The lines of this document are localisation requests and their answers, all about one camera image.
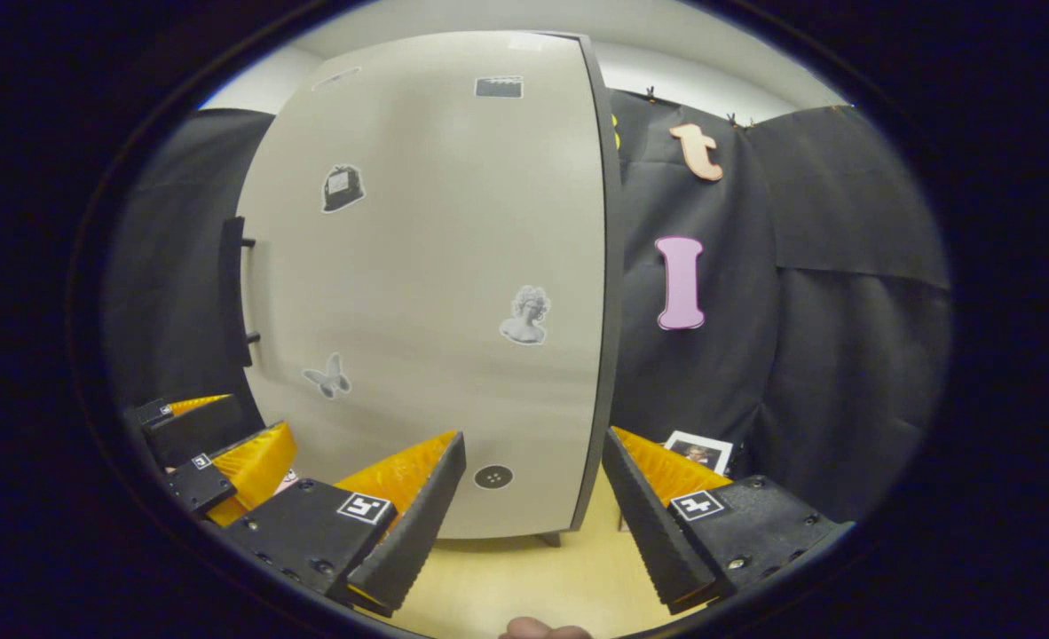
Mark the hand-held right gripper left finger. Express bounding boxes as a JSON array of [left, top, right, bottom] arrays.
[[220, 432, 468, 618]]

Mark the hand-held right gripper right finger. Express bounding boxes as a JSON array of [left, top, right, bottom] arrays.
[[602, 428, 840, 615]]

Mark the black cabinet door handle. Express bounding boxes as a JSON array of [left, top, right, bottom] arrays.
[[220, 216, 259, 367]]

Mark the light grey cabinet door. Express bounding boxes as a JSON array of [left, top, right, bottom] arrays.
[[236, 31, 610, 540]]

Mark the white book with portrait cover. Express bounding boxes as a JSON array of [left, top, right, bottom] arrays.
[[664, 430, 734, 476]]

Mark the black backdrop cloth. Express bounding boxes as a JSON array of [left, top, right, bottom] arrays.
[[103, 89, 951, 525]]

